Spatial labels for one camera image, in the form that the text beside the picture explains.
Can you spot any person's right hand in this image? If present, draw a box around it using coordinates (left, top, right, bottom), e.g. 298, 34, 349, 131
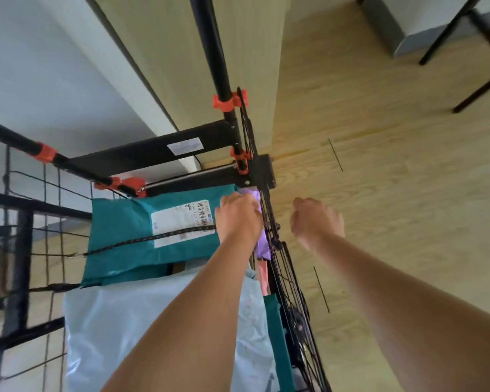
290, 197, 346, 252

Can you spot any person's left hand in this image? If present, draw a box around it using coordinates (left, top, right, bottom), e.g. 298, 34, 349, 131
215, 192, 265, 246

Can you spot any purple mailer parcel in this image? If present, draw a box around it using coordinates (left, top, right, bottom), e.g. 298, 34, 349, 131
238, 188, 272, 261

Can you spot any person's left forearm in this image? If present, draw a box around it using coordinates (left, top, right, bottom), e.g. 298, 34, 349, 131
101, 236, 266, 392

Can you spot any person's right forearm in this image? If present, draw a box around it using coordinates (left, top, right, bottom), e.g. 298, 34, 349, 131
310, 232, 490, 392

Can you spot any orange plastic clip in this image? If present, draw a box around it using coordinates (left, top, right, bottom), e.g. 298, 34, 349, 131
93, 176, 148, 199
229, 148, 252, 176
212, 90, 249, 113
33, 142, 59, 164

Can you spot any pink mailer parcel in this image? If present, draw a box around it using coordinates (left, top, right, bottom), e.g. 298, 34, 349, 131
256, 260, 270, 297

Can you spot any teal mailer parcel white label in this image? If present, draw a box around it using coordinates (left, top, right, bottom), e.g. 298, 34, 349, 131
81, 184, 238, 288

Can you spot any slim teal mailer parcel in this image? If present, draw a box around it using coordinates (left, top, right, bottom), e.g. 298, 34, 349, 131
263, 294, 297, 392

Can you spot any light wooden cabinet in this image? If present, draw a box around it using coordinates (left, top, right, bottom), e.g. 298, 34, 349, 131
83, 0, 291, 169

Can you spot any white plastic mailer bag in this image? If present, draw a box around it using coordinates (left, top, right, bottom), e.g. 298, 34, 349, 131
63, 267, 281, 392

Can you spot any grey furniture base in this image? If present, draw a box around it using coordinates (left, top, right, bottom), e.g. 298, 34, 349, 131
356, 0, 490, 58

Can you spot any black elastic cord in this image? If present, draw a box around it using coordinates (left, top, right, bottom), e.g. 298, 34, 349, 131
83, 225, 217, 258

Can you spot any black wire cart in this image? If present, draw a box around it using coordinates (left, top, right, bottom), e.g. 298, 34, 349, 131
0, 0, 332, 392

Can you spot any black metal table frame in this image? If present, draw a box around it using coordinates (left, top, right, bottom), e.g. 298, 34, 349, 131
418, 0, 490, 115

